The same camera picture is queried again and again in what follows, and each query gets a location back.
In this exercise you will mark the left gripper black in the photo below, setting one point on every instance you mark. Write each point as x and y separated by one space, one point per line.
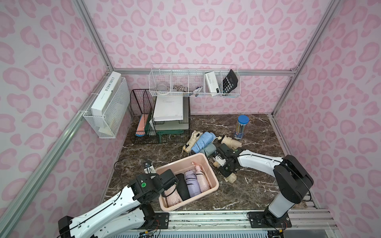
171 179

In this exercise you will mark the cream umbrella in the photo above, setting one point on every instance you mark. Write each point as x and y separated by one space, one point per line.
195 135
231 143

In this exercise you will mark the pink plastic storage box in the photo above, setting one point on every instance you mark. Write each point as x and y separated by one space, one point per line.
183 165

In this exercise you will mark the black umbrella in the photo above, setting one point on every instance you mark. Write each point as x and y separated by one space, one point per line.
182 187

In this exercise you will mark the purple umbrella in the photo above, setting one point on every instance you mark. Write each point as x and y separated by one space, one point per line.
192 183

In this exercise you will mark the blue umbrella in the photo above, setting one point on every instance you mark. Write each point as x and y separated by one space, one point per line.
205 139

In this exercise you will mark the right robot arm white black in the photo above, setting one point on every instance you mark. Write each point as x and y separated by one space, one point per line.
293 180

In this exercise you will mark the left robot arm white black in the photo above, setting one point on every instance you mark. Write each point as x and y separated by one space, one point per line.
129 209

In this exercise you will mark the mint green folded umbrella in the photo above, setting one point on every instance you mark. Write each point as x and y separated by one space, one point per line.
209 150

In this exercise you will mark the small white box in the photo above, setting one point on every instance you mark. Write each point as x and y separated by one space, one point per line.
212 83

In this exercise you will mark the long white box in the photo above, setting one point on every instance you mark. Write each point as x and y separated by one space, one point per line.
106 94

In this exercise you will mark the blue lid pencil jar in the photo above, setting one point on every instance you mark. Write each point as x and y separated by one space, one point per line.
242 121

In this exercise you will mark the green document tray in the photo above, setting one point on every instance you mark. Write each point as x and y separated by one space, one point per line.
168 131

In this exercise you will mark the white paper stack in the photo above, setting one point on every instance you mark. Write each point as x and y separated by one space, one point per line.
168 108

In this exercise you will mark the black calculator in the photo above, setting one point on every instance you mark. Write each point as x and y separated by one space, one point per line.
230 83

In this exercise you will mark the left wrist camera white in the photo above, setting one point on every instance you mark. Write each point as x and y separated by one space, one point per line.
149 168

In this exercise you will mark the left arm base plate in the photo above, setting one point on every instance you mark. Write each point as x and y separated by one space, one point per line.
157 220

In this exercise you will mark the black wire file rack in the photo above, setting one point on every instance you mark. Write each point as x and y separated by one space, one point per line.
142 106

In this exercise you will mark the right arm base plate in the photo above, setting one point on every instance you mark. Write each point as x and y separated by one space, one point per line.
259 220

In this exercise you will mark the white wire wall basket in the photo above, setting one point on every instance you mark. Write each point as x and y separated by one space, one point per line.
188 79

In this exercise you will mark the white wire side basket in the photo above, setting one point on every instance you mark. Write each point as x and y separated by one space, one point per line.
107 125

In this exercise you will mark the aluminium front rail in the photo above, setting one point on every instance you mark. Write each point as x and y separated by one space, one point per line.
236 220

